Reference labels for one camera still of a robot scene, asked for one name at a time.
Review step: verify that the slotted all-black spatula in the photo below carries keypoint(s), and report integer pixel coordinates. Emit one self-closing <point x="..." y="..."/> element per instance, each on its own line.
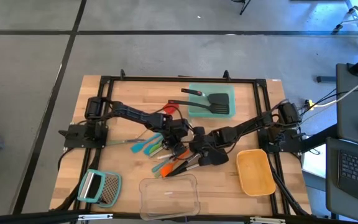
<point x="191" y="104"/>

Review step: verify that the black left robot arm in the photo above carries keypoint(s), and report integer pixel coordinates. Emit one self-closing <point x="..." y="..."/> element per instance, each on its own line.
<point x="135" y="115"/>

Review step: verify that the dark cart foot bar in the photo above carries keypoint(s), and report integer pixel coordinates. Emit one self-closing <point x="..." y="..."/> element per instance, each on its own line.
<point x="326" y="79"/>

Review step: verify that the black stand leg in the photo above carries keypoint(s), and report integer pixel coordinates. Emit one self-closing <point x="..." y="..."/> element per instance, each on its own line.
<point x="244" y="6"/>

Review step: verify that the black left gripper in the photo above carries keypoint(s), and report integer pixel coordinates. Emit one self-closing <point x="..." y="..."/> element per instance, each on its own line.
<point x="177" y="129"/>

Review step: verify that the white metal stool frame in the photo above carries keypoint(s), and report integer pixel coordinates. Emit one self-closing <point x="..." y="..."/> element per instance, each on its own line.
<point x="357" y="19"/>

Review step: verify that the silver metal bracket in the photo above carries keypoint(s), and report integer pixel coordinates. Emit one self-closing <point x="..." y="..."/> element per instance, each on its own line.
<point x="95" y="216"/>
<point x="267" y="220"/>

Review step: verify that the teal box grater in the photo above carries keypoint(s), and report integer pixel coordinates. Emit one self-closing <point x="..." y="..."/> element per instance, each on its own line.
<point x="110" y="188"/>

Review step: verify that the black laptop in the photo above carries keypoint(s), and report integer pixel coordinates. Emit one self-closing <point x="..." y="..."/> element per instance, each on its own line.
<point x="356" y="171"/>

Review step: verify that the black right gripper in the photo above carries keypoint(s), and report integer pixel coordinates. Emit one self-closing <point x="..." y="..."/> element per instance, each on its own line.
<point x="207" y="143"/>

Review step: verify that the blue silicone spatula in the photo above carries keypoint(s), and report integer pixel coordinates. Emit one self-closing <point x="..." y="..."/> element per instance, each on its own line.
<point x="137" y="147"/>

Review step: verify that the yellow plastic container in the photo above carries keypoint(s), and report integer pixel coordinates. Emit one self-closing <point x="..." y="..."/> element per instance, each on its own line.
<point x="255" y="174"/>

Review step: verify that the yellow plug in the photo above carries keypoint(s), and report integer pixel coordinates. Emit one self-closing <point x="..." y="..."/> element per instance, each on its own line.
<point x="310" y="104"/>

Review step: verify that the grey side table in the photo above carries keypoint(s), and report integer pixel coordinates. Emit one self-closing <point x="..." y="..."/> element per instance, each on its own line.
<point x="332" y="186"/>
<point x="353" y="109"/>

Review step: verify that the orange silicone spatula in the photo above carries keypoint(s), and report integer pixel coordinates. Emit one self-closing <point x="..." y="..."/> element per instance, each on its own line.
<point x="167" y="170"/>

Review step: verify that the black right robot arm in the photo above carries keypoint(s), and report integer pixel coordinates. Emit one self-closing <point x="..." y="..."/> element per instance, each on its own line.
<point x="247" y="126"/>

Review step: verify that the black rig crossbar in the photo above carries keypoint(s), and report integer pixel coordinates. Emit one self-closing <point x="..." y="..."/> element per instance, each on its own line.
<point x="26" y="217"/>

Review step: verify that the black table frame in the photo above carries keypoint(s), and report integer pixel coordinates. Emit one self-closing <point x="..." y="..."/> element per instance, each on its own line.
<point x="244" y="80"/>

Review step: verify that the teal plastic container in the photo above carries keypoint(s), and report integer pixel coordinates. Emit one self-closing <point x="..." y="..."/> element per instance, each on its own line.
<point x="197" y="110"/>

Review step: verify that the clear plastic container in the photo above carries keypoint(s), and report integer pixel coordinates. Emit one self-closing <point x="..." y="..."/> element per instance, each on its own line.
<point x="169" y="199"/>

